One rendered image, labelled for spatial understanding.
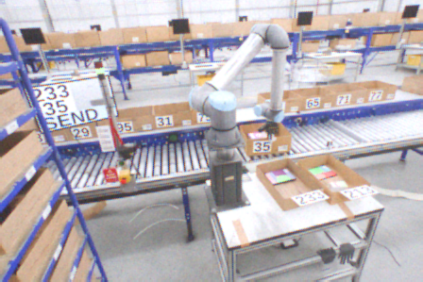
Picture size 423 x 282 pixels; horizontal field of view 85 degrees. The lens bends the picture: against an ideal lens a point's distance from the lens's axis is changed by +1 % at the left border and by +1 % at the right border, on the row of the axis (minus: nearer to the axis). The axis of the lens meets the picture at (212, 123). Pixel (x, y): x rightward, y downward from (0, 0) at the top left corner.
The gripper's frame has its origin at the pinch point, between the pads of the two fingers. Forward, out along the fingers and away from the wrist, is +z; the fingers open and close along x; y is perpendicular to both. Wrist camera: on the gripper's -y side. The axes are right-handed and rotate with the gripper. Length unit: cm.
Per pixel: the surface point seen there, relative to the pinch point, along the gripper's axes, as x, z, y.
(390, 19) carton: 492, -120, 613
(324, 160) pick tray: -26.9, 10.0, 34.7
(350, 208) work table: -70, 19, 23
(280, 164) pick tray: -24.0, 8.8, -0.4
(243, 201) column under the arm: -49, 16, -39
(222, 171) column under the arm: -52, -10, -52
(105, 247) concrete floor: 10, 86, -154
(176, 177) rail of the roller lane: -8, 15, -81
